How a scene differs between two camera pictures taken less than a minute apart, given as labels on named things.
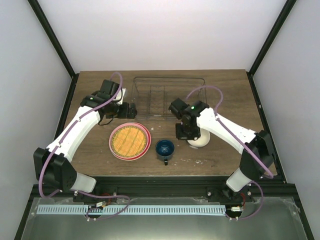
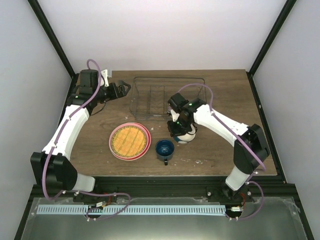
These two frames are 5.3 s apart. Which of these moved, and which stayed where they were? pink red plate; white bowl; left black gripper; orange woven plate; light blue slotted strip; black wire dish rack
Moved: white bowl; left black gripper
Stayed: orange woven plate; pink red plate; light blue slotted strip; black wire dish rack
